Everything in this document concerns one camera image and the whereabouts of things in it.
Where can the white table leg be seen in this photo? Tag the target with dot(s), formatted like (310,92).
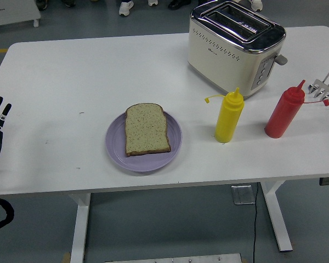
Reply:
(277,219)
(80,227)

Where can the bread slice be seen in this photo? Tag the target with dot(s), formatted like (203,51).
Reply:
(146,128)

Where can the small metal floor plate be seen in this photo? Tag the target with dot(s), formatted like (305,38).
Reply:
(242,195)

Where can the person's dark shoe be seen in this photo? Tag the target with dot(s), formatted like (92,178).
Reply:
(41,4)

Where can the long metal base plate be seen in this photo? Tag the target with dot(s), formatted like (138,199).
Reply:
(172,259)

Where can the person's white shoe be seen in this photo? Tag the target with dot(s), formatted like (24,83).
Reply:
(125,7)
(256,4)
(153,2)

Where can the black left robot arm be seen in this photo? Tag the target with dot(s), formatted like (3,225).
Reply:
(10,216)

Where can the purple round plate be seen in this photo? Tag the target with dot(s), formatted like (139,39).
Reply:
(148,164)

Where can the yellow squeeze bottle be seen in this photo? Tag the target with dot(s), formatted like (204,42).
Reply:
(227,120)

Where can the person's black shoe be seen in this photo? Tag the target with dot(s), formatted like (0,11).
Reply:
(176,4)

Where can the white cabinet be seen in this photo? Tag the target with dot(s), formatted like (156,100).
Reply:
(11,11)

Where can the red squeeze bottle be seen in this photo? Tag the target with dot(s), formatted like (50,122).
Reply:
(282,115)

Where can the cream and chrome toaster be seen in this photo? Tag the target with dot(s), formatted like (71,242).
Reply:
(216,63)

